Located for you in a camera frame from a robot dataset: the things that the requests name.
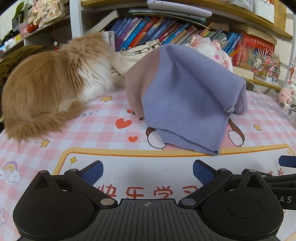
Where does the orange and white cat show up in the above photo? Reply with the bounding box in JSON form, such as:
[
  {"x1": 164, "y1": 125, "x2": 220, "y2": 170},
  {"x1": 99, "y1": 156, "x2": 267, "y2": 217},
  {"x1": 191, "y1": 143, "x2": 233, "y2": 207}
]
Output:
[{"x1": 1, "y1": 32, "x2": 116, "y2": 142}]

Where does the dark olive velvet cloth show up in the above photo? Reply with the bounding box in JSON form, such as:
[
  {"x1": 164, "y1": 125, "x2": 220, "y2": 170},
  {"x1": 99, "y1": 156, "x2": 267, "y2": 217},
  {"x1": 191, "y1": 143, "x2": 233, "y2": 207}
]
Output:
[{"x1": 0, "y1": 45, "x2": 47, "y2": 89}]

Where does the row of colourful books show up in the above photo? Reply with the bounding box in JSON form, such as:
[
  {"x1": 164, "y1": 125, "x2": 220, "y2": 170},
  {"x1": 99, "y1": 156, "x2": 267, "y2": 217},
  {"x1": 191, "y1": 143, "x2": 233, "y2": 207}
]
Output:
[{"x1": 110, "y1": 16, "x2": 276, "y2": 56}]

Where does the white pink plush bunny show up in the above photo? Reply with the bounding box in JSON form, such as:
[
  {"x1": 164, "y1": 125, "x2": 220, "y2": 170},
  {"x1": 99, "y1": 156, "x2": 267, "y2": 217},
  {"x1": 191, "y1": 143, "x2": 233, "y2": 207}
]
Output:
[{"x1": 186, "y1": 34, "x2": 234, "y2": 73}]

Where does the purple and mauve sweater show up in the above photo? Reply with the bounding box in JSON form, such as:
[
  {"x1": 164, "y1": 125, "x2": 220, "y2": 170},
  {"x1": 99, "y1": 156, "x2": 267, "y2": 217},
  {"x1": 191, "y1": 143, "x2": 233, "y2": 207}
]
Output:
[{"x1": 125, "y1": 44, "x2": 248, "y2": 155}]

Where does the white wooden bookshelf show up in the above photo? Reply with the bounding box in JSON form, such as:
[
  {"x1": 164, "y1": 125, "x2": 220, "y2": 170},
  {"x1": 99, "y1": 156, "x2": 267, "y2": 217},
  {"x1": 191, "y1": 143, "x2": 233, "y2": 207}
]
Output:
[{"x1": 0, "y1": 0, "x2": 296, "y2": 93}]

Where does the pink checkered cartoon tablecloth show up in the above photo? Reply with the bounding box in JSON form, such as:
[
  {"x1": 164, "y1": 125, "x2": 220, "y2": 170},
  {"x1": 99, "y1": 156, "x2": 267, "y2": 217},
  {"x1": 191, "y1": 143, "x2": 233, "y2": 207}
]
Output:
[{"x1": 1, "y1": 90, "x2": 295, "y2": 240}]

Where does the small pink plush pig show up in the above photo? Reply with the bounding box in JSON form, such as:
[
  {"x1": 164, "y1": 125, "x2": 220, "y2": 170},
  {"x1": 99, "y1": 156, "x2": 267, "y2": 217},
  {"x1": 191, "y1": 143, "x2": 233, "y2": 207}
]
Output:
[{"x1": 277, "y1": 88, "x2": 294, "y2": 106}]

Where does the cream canvas tote bag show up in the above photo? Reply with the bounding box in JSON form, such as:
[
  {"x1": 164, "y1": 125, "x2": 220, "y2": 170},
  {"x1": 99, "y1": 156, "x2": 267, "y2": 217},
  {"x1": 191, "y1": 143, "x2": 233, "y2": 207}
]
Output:
[{"x1": 111, "y1": 40, "x2": 161, "y2": 88}]

